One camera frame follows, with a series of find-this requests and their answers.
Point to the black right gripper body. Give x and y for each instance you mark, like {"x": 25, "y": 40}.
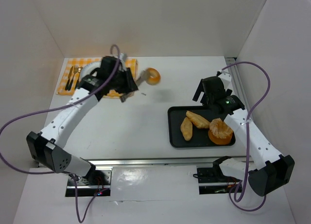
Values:
{"x": 202, "y": 92}

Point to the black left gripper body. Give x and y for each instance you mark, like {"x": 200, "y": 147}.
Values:
{"x": 131, "y": 82}

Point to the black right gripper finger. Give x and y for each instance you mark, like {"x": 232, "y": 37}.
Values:
{"x": 203, "y": 100}
{"x": 198, "y": 91}

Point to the metal bread tongs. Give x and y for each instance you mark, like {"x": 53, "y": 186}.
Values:
{"x": 144, "y": 76}

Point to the glazed ring bagel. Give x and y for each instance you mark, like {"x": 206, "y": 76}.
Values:
{"x": 153, "y": 76}

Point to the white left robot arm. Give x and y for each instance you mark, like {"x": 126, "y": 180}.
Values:
{"x": 48, "y": 146}

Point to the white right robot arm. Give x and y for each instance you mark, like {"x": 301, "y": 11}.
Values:
{"x": 272, "y": 169}

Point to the long golden bread right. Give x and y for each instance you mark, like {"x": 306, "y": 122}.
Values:
{"x": 197, "y": 120}

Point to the long golden bread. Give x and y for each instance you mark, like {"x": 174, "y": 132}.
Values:
{"x": 186, "y": 129}
{"x": 197, "y": 120}

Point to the long golden bread left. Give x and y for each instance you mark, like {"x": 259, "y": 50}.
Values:
{"x": 186, "y": 129}

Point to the white blue-rimmed plate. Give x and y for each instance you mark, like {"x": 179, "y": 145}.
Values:
{"x": 88, "y": 67}

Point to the sugared flower pastry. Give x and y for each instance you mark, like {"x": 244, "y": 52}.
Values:
{"x": 220, "y": 129}

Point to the black plastic tray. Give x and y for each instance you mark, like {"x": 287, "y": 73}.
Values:
{"x": 200, "y": 139}

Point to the orange round bun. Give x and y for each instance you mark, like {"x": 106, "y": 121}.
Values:
{"x": 219, "y": 141}

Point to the yellow checkered cloth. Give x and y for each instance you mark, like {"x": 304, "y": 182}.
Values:
{"x": 81, "y": 62}

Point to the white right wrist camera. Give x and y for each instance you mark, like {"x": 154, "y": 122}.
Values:
{"x": 225, "y": 78}

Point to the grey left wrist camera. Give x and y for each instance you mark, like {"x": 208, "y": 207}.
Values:
{"x": 122, "y": 57}

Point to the gold spoon black handle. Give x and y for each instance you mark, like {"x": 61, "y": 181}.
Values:
{"x": 78, "y": 78}

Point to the black handled fork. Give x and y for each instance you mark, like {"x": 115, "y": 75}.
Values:
{"x": 73, "y": 72}

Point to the black handled knife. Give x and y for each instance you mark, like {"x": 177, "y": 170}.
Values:
{"x": 68, "y": 78}

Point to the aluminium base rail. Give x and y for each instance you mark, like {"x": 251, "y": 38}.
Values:
{"x": 154, "y": 161}

